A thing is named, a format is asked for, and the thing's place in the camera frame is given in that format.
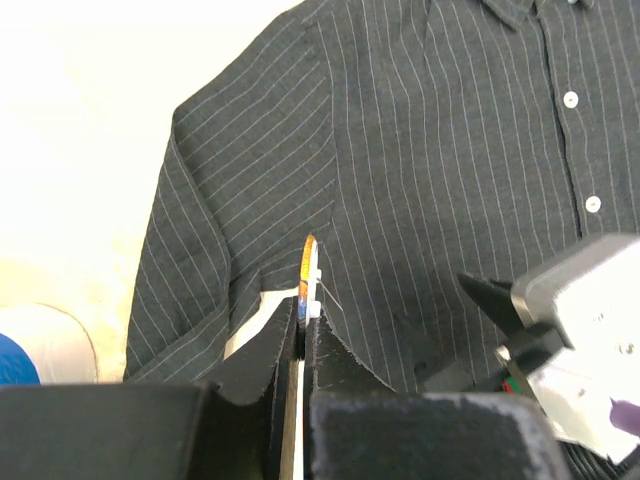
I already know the round white yellow brooch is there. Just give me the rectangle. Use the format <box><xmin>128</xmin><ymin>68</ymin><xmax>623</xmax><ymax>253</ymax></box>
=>
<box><xmin>297</xmin><ymin>234</ymin><xmax>342</xmax><ymax>328</ymax></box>

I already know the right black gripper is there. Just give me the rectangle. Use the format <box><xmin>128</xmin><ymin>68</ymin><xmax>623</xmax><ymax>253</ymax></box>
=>
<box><xmin>457</xmin><ymin>273</ymin><xmax>560</xmax><ymax>395</ymax></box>

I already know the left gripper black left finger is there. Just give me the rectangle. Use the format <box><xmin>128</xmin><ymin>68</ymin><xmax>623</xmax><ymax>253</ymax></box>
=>
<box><xmin>1</xmin><ymin>299</ymin><xmax>298</xmax><ymax>479</ymax></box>

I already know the black pinstriped button shirt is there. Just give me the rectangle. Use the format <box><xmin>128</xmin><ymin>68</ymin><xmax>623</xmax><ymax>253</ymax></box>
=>
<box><xmin>123</xmin><ymin>0</ymin><xmax>640</xmax><ymax>480</ymax></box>

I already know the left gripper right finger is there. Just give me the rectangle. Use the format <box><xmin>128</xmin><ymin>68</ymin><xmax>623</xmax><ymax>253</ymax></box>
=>
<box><xmin>304</xmin><ymin>318</ymin><xmax>570</xmax><ymax>479</ymax></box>

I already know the blue wrapped round package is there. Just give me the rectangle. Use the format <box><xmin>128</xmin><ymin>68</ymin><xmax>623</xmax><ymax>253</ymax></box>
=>
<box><xmin>1</xmin><ymin>304</ymin><xmax>98</xmax><ymax>385</ymax></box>

